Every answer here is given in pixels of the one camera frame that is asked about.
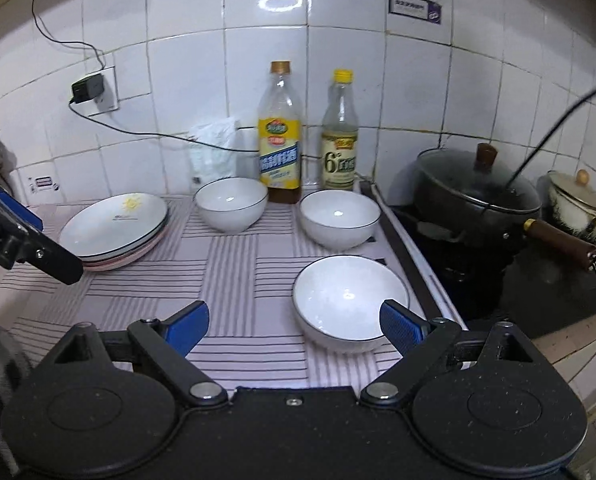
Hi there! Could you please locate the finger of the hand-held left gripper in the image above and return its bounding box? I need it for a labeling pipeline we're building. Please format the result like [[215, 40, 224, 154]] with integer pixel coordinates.
[[15, 234, 84, 286], [0, 165, 44, 235]]

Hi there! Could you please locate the yellow cap vinegar bottle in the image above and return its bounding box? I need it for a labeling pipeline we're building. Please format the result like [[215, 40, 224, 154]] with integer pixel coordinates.
[[321, 69, 359, 192]]

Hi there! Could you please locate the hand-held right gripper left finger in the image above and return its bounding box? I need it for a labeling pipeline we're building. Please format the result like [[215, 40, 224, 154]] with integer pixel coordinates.
[[40, 301, 229, 407]]

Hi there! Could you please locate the striped tablecloth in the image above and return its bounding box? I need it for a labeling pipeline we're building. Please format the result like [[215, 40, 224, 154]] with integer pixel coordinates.
[[0, 182, 469, 391]]

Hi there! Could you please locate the white wall socket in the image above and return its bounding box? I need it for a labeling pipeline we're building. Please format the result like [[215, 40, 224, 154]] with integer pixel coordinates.
[[80, 66, 121, 117]]

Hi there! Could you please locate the pink rabbit print plate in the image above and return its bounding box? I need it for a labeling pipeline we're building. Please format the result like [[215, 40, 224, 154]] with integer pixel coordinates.
[[82, 222, 171, 273]]

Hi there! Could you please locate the white sun print plate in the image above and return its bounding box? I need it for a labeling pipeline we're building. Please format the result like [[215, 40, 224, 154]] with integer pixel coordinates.
[[59, 192, 169, 261]]

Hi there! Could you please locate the white ribbed bowl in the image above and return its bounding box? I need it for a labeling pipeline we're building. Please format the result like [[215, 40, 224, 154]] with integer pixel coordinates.
[[292, 255, 410, 356], [194, 177, 269, 234], [299, 189, 381, 250]]

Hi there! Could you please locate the purple and white wall sticker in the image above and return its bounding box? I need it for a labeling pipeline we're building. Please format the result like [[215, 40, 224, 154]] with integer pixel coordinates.
[[389, 0, 442, 25]]

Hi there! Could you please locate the white enamel pot lid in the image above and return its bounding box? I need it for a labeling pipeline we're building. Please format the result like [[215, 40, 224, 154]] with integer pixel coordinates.
[[548, 170, 596, 213]]

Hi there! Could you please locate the black power adapter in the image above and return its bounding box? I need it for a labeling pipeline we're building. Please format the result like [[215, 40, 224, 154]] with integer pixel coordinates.
[[71, 73, 104, 104]]

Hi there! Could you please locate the glass pot lid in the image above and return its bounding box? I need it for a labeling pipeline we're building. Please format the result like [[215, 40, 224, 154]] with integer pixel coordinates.
[[418, 143, 541, 211]]

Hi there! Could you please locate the black pot with wooden handle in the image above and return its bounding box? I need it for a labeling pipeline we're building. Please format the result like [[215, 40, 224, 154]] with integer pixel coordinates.
[[417, 143, 596, 281]]

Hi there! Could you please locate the white enamel milk pot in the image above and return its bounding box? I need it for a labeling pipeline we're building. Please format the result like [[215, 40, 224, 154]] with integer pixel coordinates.
[[548, 170, 596, 242]]

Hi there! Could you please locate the orange cap cooking wine bottle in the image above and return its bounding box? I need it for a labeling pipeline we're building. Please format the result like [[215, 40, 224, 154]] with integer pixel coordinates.
[[257, 60, 303, 204]]

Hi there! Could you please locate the white plastic bag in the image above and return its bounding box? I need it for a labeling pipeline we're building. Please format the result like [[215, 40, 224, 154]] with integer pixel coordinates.
[[188, 116, 242, 186]]

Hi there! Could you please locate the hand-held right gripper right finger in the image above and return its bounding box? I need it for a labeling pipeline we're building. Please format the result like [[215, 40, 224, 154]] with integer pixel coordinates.
[[359, 299, 561, 407]]

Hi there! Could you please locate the black gas stove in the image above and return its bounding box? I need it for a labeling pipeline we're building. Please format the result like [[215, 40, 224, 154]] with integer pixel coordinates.
[[360, 180, 596, 341]]

